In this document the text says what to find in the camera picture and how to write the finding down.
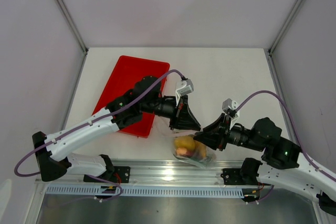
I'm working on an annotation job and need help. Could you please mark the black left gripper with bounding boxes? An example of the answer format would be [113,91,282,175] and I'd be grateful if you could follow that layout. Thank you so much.
[141,93,201,131]

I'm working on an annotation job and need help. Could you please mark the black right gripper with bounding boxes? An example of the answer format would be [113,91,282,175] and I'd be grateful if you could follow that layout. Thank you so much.
[192,113,265,152]

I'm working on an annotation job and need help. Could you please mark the yellow potato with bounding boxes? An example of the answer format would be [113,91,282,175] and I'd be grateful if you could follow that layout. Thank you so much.
[174,135,196,151]

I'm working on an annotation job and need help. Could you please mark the clear zip top bag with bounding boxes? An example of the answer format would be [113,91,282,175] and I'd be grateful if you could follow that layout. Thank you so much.
[154,121,218,169]

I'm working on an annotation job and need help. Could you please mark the sliced cured ham piece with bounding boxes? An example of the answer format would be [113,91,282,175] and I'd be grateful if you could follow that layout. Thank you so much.
[175,148,207,160]

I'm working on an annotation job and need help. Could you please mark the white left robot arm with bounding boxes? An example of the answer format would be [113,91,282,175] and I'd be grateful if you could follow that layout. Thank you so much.
[32,76,201,182]

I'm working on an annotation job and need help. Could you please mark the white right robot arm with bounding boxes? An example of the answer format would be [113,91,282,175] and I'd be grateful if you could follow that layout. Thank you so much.
[194,114,335,216]

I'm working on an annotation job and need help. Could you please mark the red plastic tray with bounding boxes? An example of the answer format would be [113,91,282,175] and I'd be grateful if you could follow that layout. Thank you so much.
[93,55,170,138]

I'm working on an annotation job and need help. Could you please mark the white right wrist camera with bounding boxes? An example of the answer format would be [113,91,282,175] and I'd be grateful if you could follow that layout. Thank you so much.
[222,98,240,129]

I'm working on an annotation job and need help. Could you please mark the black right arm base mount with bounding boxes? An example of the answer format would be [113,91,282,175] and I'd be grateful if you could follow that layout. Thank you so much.
[221,168,256,186]

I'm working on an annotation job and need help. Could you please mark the aluminium rail profile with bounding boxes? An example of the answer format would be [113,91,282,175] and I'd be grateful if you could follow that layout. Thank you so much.
[35,159,320,185]

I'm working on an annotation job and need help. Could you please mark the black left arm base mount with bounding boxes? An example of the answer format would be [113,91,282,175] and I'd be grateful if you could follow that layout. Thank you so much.
[83,166,131,184]

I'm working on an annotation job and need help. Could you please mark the slotted grey cable duct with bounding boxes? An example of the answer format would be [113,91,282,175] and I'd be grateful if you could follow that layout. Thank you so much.
[46,184,244,198]

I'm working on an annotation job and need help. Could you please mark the right aluminium frame post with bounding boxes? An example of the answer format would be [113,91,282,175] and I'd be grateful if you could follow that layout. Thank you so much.
[268,0,306,56]

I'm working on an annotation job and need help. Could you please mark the aluminium frame post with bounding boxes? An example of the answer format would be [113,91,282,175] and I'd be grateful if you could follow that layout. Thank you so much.
[54,0,88,54]
[268,0,306,56]

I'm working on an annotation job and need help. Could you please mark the left aluminium frame post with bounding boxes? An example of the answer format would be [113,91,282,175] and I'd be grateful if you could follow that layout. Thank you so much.
[54,0,88,54]

